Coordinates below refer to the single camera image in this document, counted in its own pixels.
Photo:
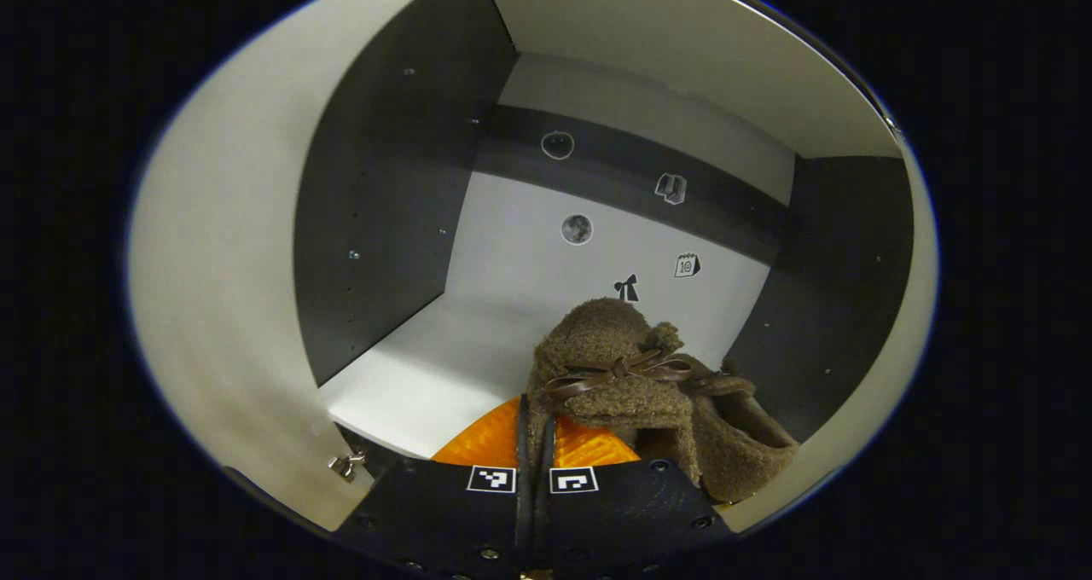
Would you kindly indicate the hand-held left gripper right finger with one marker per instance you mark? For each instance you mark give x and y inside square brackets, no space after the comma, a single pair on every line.
[623,516]

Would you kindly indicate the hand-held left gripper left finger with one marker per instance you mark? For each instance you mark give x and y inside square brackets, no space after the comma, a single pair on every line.
[435,516]

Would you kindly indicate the brown fuzzy shoe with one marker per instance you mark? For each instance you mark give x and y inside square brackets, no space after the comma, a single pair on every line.
[597,333]
[742,465]

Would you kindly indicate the white shoe cabinet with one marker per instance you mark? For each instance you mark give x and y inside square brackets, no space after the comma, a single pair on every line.
[512,324]

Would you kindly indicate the metal door hinge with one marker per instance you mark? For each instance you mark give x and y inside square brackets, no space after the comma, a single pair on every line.
[347,466]

